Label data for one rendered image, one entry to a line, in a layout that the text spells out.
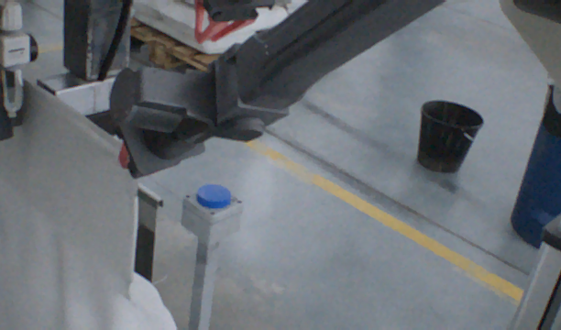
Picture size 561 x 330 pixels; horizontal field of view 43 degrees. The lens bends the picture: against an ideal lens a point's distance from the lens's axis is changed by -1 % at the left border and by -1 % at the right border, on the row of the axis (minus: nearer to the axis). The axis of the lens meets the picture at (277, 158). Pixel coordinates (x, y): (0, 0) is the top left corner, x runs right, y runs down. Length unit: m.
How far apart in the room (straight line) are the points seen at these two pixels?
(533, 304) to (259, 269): 1.41
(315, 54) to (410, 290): 2.04
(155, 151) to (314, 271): 1.78
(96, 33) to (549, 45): 0.63
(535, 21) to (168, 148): 0.49
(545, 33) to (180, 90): 0.50
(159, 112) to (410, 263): 2.08
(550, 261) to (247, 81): 0.70
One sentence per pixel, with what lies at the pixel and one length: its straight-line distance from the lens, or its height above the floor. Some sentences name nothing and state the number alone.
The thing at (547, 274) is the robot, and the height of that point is 0.87.
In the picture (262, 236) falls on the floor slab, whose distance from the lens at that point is 2.68.
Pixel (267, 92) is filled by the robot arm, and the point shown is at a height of 1.26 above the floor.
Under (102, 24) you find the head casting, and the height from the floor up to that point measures 1.16.
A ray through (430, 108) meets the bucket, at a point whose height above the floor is 0.22.
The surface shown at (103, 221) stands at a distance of 1.00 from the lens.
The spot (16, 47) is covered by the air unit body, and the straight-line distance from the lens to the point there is 0.96.
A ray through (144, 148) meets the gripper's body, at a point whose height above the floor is 1.12.
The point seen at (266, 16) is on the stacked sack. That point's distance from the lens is 3.97.
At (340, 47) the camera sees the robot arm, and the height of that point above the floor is 1.33.
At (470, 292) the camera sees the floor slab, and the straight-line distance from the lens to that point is 2.68.
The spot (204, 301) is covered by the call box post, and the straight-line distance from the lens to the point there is 1.39.
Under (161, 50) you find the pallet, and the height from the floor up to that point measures 0.09.
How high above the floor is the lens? 1.51
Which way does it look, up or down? 28 degrees down
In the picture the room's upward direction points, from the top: 9 degrees clockwise
